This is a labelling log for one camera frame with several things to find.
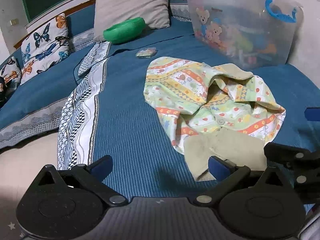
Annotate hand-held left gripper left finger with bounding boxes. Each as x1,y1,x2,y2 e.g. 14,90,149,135
35,155,127,207

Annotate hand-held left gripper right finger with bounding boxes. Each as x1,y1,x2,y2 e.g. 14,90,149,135
195,155,294,205

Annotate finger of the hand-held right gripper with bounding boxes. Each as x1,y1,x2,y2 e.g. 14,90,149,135
304,107,320,122
264,142,320,198

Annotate patterned baby shirt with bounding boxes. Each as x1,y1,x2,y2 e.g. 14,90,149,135
143,56,287,182

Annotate blue patterned bedspread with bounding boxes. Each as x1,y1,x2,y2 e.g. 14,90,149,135
57,17,320,205

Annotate pile of colourful toys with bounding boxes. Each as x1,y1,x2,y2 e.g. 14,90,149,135
225,25,283,65

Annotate blue bedspread grey lace border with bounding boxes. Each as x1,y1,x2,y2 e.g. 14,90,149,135
0,4,110,149

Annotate small flat packet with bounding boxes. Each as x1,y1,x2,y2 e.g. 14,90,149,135
136,48,158,58

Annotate clear plastic toy bin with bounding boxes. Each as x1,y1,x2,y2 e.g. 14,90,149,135
186,0,304,71

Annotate small butterfly print pillow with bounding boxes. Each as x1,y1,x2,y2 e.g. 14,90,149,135
0,56,22,93

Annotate green plastic bowl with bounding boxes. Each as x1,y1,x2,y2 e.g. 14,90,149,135
103,17,146,43

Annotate large butterfly print pillow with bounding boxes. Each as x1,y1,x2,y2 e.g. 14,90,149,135
20,13,70,85

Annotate beige pillow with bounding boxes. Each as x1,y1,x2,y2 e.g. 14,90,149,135
94,0,172,42

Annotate wooden bed frame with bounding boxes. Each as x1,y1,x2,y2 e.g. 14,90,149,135
14,0,97,49

